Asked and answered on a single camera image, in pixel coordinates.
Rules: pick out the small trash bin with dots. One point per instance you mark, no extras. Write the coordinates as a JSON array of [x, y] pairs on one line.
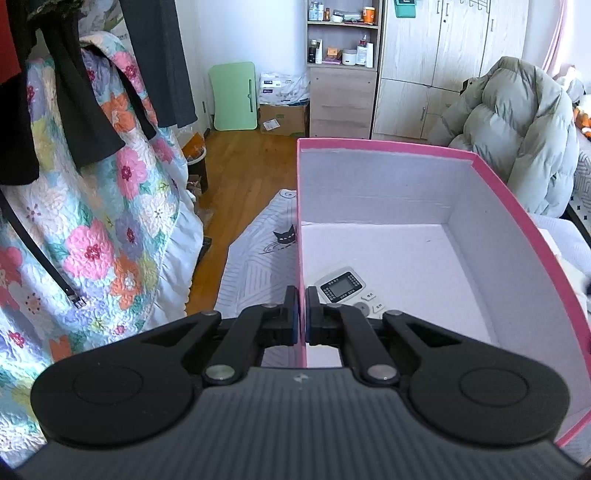
[[195, 152]]

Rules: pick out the grey puffer jacket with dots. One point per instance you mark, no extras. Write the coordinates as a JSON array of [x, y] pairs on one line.
[[520, 122]]

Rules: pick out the white TCL remote control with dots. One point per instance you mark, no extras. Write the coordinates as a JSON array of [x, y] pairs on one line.
[[345, 286]]

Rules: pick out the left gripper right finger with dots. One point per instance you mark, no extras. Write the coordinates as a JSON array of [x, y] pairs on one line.
[[344, 327]]

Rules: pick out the cardboard box on floor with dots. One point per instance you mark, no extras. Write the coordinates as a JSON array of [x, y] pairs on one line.
[[284, 120]]

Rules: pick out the floral quilt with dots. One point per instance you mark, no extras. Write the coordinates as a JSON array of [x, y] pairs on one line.
[[122, 233]]

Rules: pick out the teal hanging organizer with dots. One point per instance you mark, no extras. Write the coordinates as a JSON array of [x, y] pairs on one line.
[[405, 8]]

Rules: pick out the light wood wardrobe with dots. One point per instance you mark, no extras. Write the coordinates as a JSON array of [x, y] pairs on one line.
[[426, 60]]

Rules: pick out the orange bottle on shelf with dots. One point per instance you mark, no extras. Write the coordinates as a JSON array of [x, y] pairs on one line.
[[369, 13]]

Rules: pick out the wooden open shelf unit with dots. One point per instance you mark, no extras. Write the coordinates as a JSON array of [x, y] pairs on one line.
[[342, 98]]

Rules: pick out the hanging dark clothes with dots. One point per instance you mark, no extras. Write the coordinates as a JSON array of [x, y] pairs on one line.
[[155, 37]]

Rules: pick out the pink curtain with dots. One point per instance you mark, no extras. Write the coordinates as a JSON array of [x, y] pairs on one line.
[[550, 61]]

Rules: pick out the green folding table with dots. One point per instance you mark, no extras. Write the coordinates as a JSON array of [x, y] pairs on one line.
[[234, 96]]

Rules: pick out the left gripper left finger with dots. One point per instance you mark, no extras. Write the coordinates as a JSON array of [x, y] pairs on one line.
[[253, 331]]

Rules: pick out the pink storage box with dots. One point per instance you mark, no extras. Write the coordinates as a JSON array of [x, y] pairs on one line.
[[433, 232]]

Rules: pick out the white jar on shelf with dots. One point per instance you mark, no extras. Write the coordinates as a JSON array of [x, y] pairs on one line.
[[349, 57]]

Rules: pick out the white printed packages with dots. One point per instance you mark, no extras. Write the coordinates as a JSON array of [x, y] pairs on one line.
[[277, 89]]

